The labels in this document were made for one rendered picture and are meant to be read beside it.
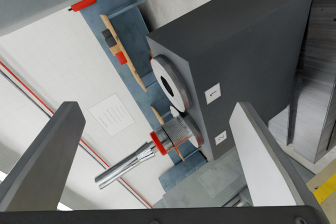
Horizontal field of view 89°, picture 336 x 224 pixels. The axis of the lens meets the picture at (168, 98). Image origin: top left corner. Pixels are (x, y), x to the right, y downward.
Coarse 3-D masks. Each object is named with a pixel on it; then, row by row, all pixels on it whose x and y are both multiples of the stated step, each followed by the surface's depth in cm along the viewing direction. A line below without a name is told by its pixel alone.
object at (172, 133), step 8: (168, 120) 31; (176, 120) 30; (160, 128) 30; (168, 128) 29; (176, 128) 29; (184, 128) 29; (160, 136) 29; (168, 136) 29; (176, 136) 29; (184, 136) 29; (168, 144) 29; (176, 144) 29
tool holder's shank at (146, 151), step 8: (144, 144) 29; (152, 144) 29; (136, 152) 29; (144, 152) 29; (152, 152) 29; (120, 160) 29; (128, 160) 29; (136, 160) 29; (144, 160) 29; (112, 168) 28; (120, 168) 28; (128, 168) 28; (96, 176) 28; (104, 176) 28; (112, 176) 28; (120, 176) 29; (96, 184) 27; (104, 184) 28
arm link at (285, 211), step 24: (0, 216) 4; (24, 216) 5; (48, 216) 5; (72, 216) 5; (96, 216) 5; (120, 216) 5; (144, 216) 5; (168, 216) 5; (192, 216) 5; (216, 216) 5; (240, 216) 5; (264, 216) 5; (288, 216) 5; (312, 216) 5
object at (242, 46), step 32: (224, 0) 26; (256, 0) 22; (288, 0) 20; (160, 32) 24; (192, 32) 21; (224, 32) 19; (256, 32) 19; (288, 32) 22; (160, 64) 21; (192, 64) 17; (224, 64) 20; (256, 64) 22; (288, 64) 26; (192, 96) 21; (224, 96) 23; (256, 96) 27; (288, 96) 32; (192, 128) 27; (224, 128) 27
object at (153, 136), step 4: (152, 132) 30; (152, 136) 29; (156, 136) 29; (152, 140) 29; (156, 140) 28; (156, 144) 28; (160, 144) 28; (160, 148) 28; (160, 152) 29; (164, 152) 29
